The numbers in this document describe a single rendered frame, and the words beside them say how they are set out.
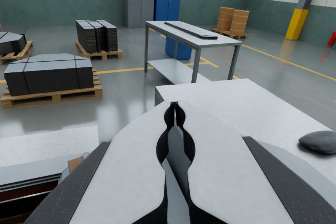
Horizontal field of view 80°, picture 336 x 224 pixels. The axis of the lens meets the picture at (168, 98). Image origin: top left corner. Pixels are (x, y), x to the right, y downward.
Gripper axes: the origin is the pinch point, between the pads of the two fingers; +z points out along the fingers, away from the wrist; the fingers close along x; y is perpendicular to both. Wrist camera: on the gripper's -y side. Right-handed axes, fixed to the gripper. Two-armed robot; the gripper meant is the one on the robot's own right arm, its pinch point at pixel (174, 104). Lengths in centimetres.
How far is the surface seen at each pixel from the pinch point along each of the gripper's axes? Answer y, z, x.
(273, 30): 192, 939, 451
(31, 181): 55, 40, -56
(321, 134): 46, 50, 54
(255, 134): 45, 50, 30
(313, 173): 44, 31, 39
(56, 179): 57, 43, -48
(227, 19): 115, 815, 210
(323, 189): 44, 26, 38
